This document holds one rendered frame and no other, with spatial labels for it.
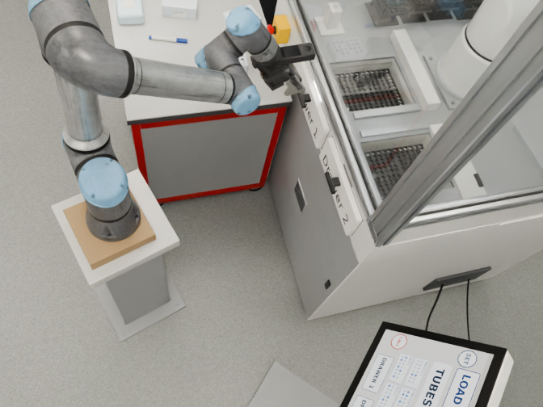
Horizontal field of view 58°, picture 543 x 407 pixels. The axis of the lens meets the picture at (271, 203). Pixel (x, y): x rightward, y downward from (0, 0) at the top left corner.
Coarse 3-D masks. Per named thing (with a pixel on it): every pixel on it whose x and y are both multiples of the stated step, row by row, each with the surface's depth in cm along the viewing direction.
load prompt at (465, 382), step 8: (456, 376) 103; (464, 376) 102; (472, 376) 101; (480, 376) 100; (456, 384) 101; (464, 384) 101; (472, 384) 100; (448, 392) 101; (456, 392) 100; (464, 392) 99; (472, 392) 98; (448, 400) 100; (456, 400) 99; (464, 400) 98
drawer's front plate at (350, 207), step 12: (324, 144) 154; (324, 156) 156; (336, 156) 149; (324, 168) 158; (336, 168) 148; (336, 192) 151; (348, 192) 144; (336, 204) 153; (348, 204) 144; (348, 216) 145; (360, 216) 141; (348, 228) 146
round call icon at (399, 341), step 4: (396, 336) 119; (400, 336) 118; (404, 336) 117; (408, 336) 117; (392, 340) 118; (396, 340) 118; (400, 340) 117; (404, 340) 116; (408, 340) 116; (392, 344) 118; (396, 344) 117; (400, 344) 116; (404, 344) 116; (392, 348) 117; (396, 348) 116; (400, 348) 115; (404, 348) 115
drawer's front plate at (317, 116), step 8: (304, 64) 163; (304, 72) 162; (304, 80) 163; (312, 88) 159; (312, 96) 158; (312, 104) 159; (320, 104) 156; (304, 112) 168; (312, 112) 160; (320, 112) 155; (320, 120) 154; (312, 128) 163; (320, 128) 156; (328, 128) 153; (320, 136) 157; (320, 144) 159
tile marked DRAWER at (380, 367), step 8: (376, 360) 117; (384, 360) 116; (392, 360) 114; (376, 368) 115; (384, 368) 114; (368, 376) 115; (376, 376) 114; (384, 376) 112; (368, 384) 113; (376, 384) 112; (376, 392) 111
